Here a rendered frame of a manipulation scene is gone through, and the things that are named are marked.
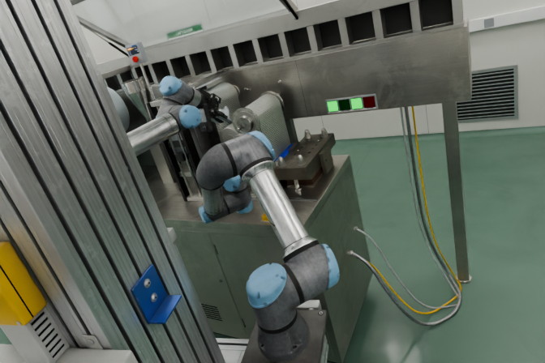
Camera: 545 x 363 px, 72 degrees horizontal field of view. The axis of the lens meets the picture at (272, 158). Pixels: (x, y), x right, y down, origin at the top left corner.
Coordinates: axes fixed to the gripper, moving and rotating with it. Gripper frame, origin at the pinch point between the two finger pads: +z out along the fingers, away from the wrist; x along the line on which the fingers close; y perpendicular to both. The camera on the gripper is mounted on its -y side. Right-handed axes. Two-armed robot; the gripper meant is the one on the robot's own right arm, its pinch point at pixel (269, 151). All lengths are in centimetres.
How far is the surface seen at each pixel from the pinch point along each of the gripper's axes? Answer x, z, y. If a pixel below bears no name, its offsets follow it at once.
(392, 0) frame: -58, 30, 51
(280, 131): -0.2, 14.1, 4.3
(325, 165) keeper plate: -22.0, 10.3, -13.5
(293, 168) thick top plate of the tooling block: -14.3, -6.4, -6.0
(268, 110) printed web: -0.1, 9.0, 17.2
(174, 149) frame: 43.4, -14.6, 10.2
